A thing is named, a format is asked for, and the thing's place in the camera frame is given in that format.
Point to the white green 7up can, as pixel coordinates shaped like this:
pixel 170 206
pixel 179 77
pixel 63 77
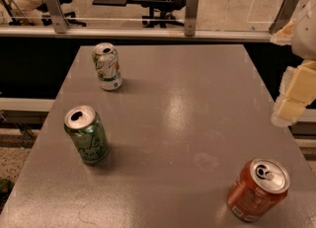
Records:
pixel 106 60

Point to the green soda can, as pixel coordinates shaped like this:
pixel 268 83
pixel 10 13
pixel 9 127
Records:
pixel 84 127

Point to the red coke can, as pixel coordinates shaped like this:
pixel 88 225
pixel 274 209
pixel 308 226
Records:
pixel 261 184

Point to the black office chair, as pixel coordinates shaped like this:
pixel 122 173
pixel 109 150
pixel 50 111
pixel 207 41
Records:
pixel 161 12

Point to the metal glass railing frame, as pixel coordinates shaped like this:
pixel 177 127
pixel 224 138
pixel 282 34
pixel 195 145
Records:
pixel 133 29

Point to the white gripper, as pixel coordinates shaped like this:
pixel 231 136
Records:
pixel 305 36

